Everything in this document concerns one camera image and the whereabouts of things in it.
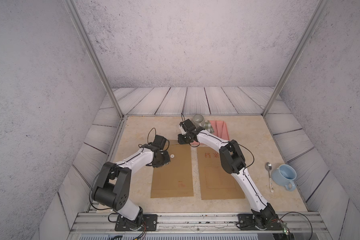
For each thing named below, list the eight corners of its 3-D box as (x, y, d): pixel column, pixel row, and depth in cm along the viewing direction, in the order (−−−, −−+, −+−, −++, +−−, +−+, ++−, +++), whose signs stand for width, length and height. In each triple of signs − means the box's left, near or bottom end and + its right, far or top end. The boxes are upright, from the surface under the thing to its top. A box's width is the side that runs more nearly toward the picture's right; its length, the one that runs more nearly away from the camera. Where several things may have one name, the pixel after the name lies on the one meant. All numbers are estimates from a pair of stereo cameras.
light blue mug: (277, 192, 84) (284, 187, 78) (269, 170, 92) (274, 164, 86) (295, 192, 84) (303, 187, 78) (285, 170, 92) (292, 164, 86)
